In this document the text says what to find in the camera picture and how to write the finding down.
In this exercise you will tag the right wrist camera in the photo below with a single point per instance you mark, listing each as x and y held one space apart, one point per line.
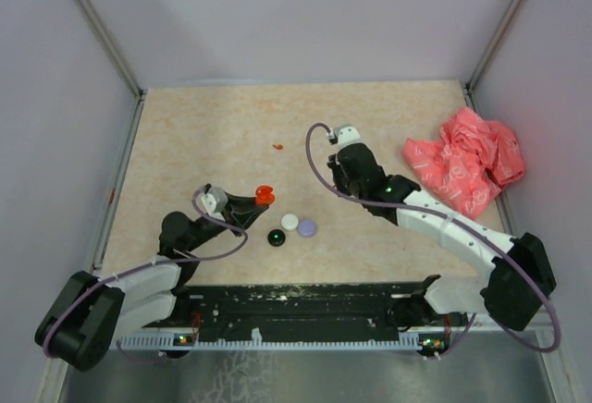
344 136

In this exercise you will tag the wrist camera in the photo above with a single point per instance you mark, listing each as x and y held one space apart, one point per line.
344 136
214 201

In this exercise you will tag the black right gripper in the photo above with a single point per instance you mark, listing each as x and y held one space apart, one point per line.
336 167

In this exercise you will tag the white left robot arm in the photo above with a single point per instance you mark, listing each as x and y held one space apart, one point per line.
91 312

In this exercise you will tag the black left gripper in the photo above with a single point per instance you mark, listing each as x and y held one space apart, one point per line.
242 211

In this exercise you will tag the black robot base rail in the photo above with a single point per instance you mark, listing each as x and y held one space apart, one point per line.
367 316

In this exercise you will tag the orange earbud charging case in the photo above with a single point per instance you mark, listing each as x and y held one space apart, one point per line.
264 195

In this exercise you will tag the purple earbud charging case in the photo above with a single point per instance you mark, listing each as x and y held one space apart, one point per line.
307 228

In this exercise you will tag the white earbud charging case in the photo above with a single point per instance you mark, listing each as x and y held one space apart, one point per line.
289 222

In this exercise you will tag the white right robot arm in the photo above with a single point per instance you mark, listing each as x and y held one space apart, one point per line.
513 273

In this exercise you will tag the pink crumpled plastic bag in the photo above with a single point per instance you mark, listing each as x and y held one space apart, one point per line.
470 165

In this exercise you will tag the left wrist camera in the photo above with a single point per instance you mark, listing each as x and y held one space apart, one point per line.
214 201

